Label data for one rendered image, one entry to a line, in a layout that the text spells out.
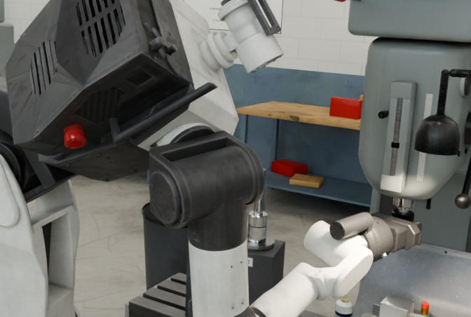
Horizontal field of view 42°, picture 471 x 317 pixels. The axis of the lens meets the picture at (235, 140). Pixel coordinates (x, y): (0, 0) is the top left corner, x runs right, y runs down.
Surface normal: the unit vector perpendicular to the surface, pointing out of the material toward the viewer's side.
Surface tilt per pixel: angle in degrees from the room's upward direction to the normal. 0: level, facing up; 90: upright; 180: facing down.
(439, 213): 90
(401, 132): 90
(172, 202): 98
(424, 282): 63
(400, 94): 90
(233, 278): 93
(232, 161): 38
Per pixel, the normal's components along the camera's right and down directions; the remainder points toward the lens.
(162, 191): -0.81, 0.22
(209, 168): 0.36, -0.55
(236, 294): 0.64, 0.23
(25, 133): -0.69, -0.16
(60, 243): -0.29, 0.18
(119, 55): -0.50, -0.30
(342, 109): -0.53, 0.14
